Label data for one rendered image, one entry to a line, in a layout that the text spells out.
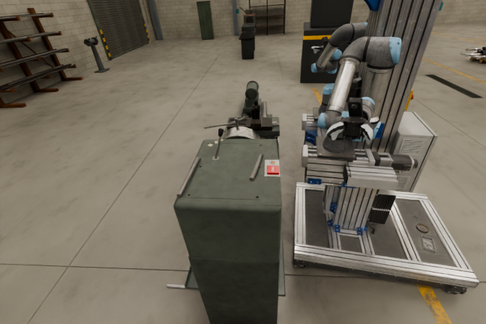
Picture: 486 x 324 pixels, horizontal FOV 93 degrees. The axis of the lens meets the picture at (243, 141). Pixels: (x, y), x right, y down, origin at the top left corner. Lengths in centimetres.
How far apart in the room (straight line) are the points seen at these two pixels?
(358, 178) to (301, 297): 112
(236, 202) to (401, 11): 122
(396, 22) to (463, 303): 205
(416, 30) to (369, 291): 185
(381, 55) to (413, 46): 31
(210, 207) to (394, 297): 175
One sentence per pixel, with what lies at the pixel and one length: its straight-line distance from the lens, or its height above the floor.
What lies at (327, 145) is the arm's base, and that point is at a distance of 152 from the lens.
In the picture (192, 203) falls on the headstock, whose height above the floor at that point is 125.
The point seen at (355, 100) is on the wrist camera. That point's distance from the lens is 93.
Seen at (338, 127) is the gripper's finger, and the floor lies 157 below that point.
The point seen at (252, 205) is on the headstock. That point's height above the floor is 125.
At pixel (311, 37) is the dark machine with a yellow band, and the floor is 110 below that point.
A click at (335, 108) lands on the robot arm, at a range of 118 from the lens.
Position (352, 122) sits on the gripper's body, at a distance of 94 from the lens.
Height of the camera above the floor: 201
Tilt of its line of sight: 32 degrees down
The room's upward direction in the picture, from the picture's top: 4 degrees counter-clockwise
